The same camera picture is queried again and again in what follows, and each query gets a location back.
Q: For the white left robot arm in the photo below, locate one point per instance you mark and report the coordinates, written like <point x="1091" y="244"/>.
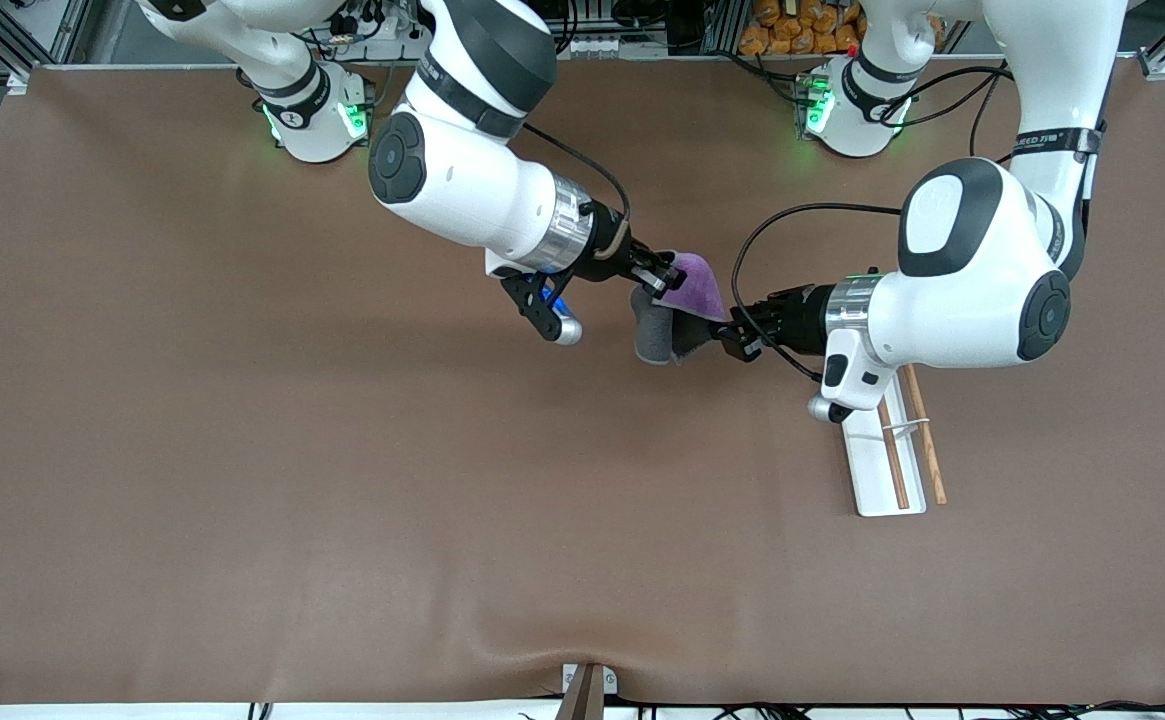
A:
<point x="972" y="290"/>

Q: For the orange packets pile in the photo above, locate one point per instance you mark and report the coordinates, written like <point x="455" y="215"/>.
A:
<point x="792" y="30"/>

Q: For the brown table mat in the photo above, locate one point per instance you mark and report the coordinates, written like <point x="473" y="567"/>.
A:
<point x="342" y="480"/>

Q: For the brown post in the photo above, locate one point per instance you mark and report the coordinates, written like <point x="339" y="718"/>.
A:
<point x="582" y="700"/>

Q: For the white rack with wooden rods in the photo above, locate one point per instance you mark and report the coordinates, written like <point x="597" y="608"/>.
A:
<point x="877" y="480"/>

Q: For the metal table edge bracket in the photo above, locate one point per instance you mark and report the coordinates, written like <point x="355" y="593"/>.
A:
<point x="572" y="680"/>

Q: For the purple and grey towel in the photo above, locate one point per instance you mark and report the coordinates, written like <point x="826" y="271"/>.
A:
<point x="692" y="290"/>

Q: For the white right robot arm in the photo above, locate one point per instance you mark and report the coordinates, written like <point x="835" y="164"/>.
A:
<point x="462" y="190"/>

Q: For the white power strip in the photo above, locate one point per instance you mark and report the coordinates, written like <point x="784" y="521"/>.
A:
<point x="382" y="25"/>

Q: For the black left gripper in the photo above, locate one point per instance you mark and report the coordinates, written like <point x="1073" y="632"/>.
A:
<point x="798" y="314"/>

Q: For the small white terminal block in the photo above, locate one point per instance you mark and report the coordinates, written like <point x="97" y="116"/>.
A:
<point x="594" y="46"/>

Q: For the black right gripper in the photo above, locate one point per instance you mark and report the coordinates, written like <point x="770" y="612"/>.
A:
<point x="609" y="251"/>

